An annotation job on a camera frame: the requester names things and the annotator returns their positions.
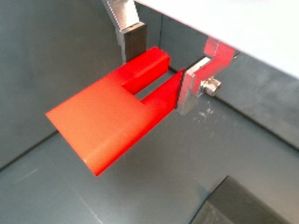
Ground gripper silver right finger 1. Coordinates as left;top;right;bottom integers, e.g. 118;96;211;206
177;37;237;116

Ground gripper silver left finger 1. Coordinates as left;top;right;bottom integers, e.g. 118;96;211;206
102;0;147;63

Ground red slotted square-circle object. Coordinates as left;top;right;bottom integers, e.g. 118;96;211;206
47;47;182;175

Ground black curved fixture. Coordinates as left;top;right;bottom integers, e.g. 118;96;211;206
190;176;291;224

